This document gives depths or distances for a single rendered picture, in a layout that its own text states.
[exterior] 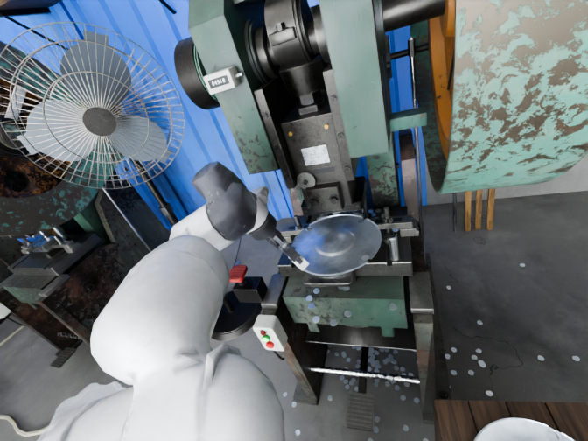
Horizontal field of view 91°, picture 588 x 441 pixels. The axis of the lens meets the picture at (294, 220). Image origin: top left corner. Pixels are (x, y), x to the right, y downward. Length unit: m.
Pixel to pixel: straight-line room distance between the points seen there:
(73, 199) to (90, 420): 1.53
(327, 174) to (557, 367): 1.22
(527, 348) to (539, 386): 0.15
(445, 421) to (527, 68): 0.91
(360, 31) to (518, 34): 0.33
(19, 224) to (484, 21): 1.68
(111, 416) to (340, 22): 0.69
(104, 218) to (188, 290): 1.85
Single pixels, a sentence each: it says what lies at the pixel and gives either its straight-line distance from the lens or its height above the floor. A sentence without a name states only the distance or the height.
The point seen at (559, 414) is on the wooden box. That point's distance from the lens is 1.16.
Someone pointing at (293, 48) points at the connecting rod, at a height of 1.33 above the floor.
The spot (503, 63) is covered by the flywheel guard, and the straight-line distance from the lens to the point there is 0.44.
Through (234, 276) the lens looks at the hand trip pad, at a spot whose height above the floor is 0.76.
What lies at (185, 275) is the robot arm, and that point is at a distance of 0.32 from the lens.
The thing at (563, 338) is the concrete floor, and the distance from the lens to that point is 1.74.
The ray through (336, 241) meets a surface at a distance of 0.93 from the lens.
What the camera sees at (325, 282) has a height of 0.78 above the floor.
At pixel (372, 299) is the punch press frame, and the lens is 0.94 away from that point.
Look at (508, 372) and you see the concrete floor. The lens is 1.59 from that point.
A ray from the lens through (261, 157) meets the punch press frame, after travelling 0.82.
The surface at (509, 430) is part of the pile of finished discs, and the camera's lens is 1.08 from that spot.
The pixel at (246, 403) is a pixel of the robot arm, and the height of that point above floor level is 1.15.
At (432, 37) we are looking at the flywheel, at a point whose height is 1.22.
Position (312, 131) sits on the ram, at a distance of 0.80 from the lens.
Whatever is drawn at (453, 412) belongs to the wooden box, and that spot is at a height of 0.35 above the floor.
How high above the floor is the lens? 1.38
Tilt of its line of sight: 33 degrees down
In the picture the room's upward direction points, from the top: 20 degrees counter-clockwise
